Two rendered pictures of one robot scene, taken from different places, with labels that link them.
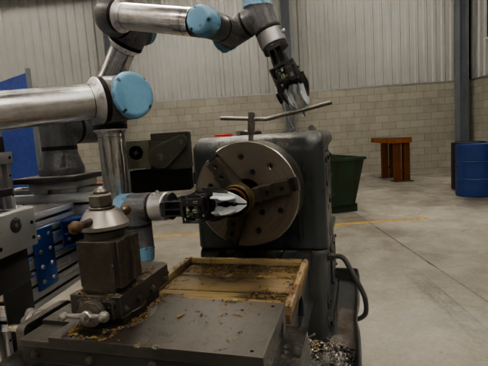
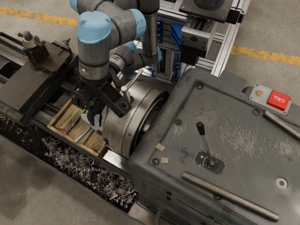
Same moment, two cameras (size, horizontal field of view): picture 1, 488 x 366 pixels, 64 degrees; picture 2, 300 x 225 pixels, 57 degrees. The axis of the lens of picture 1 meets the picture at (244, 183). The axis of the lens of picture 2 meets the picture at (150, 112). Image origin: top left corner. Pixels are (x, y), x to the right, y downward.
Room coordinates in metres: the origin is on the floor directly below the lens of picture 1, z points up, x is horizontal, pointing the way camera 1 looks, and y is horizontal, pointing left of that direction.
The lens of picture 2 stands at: (1.39, -0.49, 2.07)
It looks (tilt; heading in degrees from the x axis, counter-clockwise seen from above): 62 degrees down; 107
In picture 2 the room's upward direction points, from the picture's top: 3 degrees counter-clockwise
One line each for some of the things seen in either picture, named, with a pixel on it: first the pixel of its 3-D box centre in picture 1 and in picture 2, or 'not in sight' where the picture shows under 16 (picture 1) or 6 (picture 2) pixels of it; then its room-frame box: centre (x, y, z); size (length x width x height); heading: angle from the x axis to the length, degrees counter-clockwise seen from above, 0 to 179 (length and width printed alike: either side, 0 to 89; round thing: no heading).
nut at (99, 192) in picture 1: (100, 197); (27, 35); (0.61, 0.23, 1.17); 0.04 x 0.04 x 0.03
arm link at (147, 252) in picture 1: (137, 242); (130, 64); (1.06, 0.31, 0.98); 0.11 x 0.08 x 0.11; 39
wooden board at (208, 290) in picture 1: (229, 283); (94, 113); (0.94, 0.05, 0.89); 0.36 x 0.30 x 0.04; 74
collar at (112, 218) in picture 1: (102, 218); (30, 39); (0.61, 0.23, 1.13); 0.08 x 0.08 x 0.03
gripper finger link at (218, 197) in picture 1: (226, 199); not in sight; (0.96, 0.05, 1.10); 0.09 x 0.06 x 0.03; 74
